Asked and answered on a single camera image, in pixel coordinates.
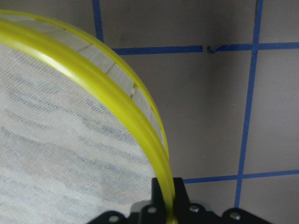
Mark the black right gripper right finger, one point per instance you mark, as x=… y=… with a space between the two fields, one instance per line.
x=181 y=200

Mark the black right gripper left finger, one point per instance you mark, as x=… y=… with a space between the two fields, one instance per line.
x=157 y=198

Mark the yellow steamer basket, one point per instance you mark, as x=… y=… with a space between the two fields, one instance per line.
x=79 y=132

